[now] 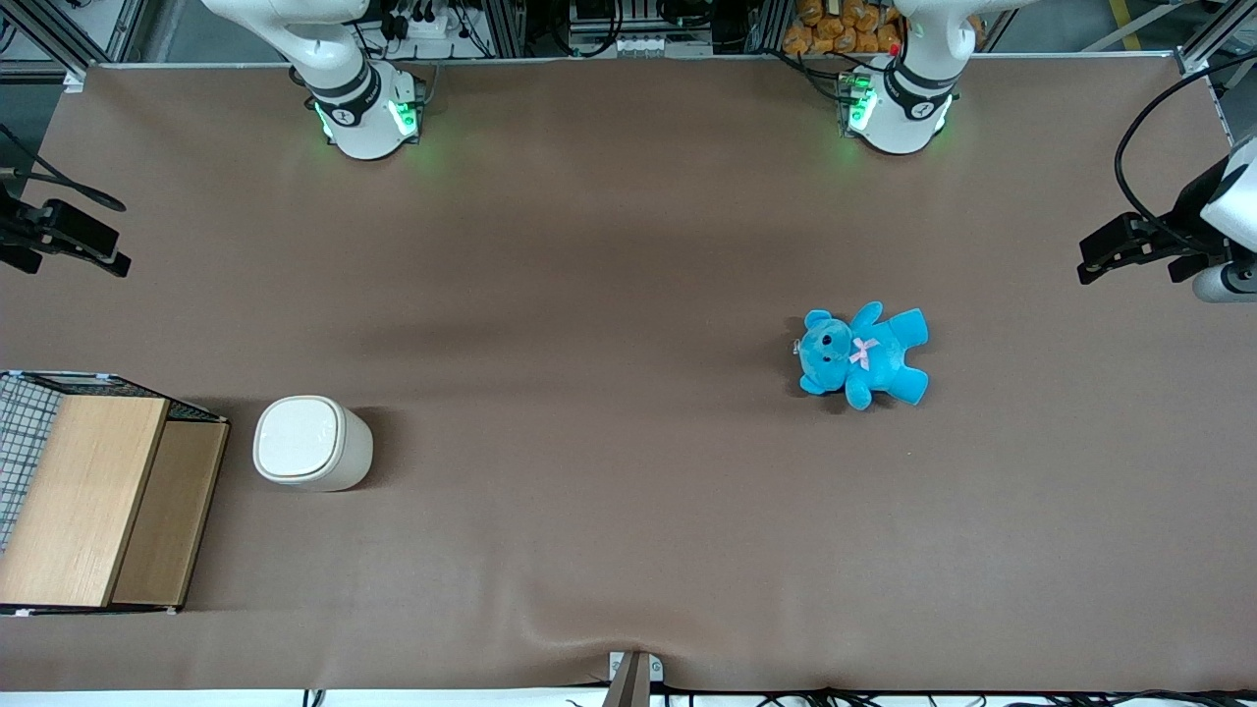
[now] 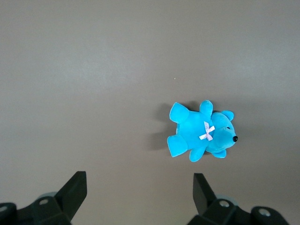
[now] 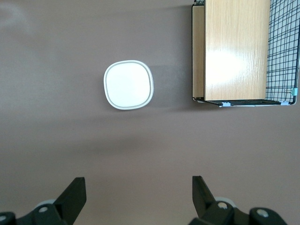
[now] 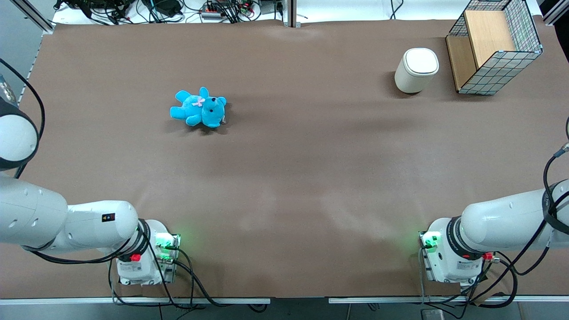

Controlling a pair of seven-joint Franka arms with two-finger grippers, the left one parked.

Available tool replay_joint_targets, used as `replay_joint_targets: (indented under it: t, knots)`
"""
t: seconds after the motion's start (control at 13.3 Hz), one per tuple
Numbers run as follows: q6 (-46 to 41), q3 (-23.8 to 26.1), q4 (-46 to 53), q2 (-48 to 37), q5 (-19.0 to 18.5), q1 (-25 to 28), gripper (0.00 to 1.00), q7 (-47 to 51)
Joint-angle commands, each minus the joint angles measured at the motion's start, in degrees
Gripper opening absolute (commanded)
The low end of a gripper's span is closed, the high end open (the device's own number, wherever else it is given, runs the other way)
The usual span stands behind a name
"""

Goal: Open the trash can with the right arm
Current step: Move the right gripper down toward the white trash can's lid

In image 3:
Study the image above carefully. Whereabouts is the brown table cloth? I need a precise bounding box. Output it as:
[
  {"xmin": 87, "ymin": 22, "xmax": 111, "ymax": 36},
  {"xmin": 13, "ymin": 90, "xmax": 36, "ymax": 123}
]
[{"xmin": 0, "ymin": 0, "xmax": 300, "ymax": 225}]

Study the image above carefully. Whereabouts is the white swing-lid trash can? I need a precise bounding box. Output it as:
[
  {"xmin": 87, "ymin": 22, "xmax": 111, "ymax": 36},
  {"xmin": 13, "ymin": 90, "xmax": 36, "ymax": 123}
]
[{"xmin": 103, "ymin": 60, "xmax": 156, "ymax": 111}]

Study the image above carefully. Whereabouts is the light wooden shelf box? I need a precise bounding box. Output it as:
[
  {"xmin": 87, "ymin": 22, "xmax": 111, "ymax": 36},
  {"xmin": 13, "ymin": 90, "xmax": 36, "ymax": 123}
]
[{"xmin": 191, "ymin": 0, "xmax": 268, "ymax": 102}]

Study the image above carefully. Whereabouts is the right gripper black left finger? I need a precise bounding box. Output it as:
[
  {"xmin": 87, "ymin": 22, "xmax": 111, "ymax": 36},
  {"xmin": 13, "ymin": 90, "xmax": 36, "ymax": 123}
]
[{"xmin": 0, "ymin": 177, "xmax": 87, "ymax": 225}]

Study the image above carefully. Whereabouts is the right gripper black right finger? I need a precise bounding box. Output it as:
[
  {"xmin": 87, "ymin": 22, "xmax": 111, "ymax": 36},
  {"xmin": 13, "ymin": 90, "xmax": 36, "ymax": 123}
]
[{"xmin": 188, "ymin": 175, "xmax": 288, "ymax": 225}]

